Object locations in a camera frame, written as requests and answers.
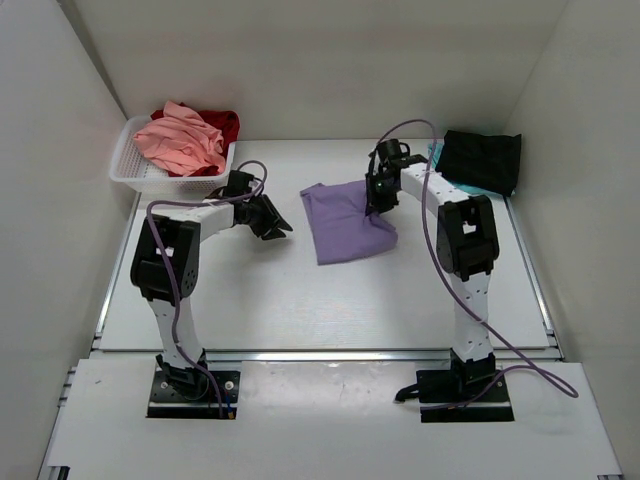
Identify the folded black t shirt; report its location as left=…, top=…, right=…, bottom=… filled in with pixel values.
left=435, top=130, right=523, bottom=196

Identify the dark red t shirt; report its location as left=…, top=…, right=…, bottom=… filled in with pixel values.
left=152, top=110, right=240, bottom=161

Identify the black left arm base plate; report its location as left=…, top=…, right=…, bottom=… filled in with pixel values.
left=146, top=368, right=241, bottom=420

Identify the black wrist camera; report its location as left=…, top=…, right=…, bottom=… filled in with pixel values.
left=221, top=170, right=256, bottom=199
left=373, top=139, right=411, bottom=168

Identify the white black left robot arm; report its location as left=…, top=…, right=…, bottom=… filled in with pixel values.
left=130, top=194, right=293, bottom=404

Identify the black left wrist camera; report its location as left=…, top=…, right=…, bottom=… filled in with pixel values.
left=221, top=170, right=256, bottom=199

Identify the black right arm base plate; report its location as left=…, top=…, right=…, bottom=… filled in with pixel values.
left=394, top=370, right=515, bottom=423

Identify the white plastic basket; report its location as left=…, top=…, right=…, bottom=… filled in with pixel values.
left=108, top=115, right=237, bottom=195

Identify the aluminium table edge rail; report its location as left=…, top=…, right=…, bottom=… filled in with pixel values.
left=89, top=347, right=562, bottom=362

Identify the purple t shirt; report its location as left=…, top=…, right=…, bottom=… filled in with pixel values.
left=300, top=180, right=398, bottom=266

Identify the folded teal t shirt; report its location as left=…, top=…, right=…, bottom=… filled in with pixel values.
left=427, top=142, right=494, bottom=196

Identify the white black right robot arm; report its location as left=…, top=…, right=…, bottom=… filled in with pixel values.
left=365, top=154, right=499, bottom=403

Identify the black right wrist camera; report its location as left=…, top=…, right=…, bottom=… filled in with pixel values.
left=373, top=139, right=411, bottom=168

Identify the pink t shirt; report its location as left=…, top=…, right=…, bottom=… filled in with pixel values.
left=133, top=101, right=227, bottom=177

